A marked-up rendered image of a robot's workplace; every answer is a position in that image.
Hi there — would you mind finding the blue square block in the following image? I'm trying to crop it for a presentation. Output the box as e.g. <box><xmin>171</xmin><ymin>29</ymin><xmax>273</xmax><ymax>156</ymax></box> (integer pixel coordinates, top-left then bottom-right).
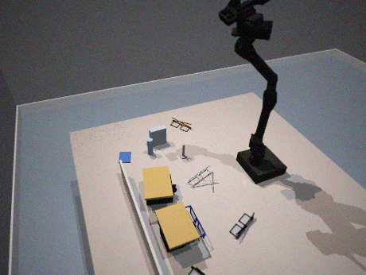
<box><xmin>119</xmin><ymin>152</ymin><xmax>131</xmax><ymax>163</ymax></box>

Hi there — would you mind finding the blue-grey cylinder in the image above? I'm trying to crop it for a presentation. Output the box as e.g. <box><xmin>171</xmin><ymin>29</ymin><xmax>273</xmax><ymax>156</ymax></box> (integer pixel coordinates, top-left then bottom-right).
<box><xmin>147</xmin><ymin>138</ymin><xmax>154</xmax><ymax>155</ymax></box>

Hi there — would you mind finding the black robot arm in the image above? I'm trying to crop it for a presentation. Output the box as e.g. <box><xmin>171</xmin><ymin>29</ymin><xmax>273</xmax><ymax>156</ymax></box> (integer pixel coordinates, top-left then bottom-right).
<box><xmin>232</xmin><ymin>11</ymin><xmax>278</xmax><ymax>167</ymax></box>

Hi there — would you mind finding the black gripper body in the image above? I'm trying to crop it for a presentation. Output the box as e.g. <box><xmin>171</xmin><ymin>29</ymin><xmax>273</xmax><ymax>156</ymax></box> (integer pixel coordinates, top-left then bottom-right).
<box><xmin>219</xmin><ymin>0</ymin><xmax>270</xmax><ymax>28</ymax></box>

